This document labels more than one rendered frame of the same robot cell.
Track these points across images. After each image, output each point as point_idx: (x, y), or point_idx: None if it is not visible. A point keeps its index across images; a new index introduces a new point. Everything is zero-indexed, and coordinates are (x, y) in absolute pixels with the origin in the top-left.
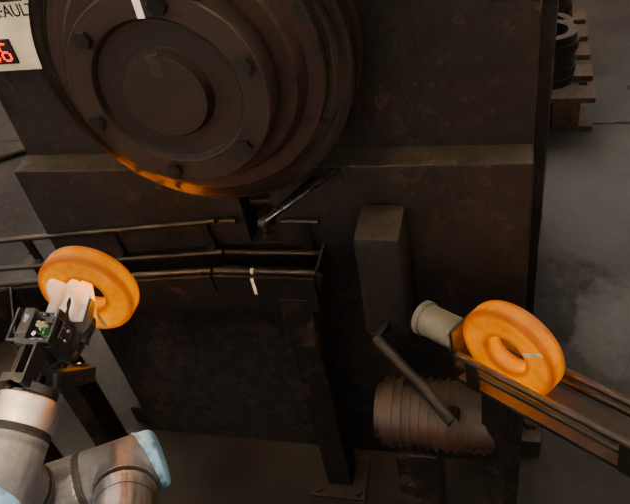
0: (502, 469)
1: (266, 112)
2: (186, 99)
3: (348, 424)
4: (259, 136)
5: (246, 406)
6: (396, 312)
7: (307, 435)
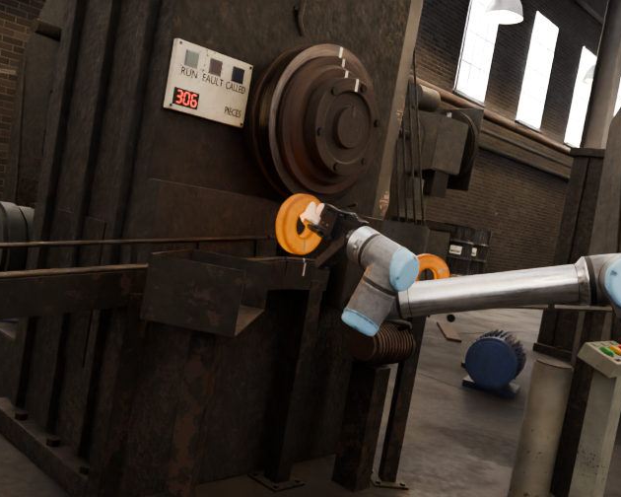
0: (416, 363)
1: (375, 146)
2: (357, 130)
3: (269, 438)
4: (369, 157)
5: (209, 436)
6: (355, 289)
7: (239, 462)
